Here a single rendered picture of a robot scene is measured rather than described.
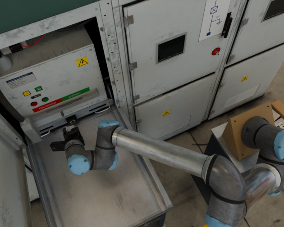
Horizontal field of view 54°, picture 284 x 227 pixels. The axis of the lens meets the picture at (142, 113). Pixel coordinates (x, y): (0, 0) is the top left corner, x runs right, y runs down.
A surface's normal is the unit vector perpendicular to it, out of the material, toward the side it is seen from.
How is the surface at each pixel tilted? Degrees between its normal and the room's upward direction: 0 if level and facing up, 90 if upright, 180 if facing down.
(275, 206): 0
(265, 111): 47
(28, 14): 90
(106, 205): 0
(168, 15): 90
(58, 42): 0
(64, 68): 90
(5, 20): 90
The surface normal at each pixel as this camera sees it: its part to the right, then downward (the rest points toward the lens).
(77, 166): 0.25, 0.41
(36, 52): -0.04, -0.50
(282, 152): 0.29, 0.15
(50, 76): 0.43, 0.77
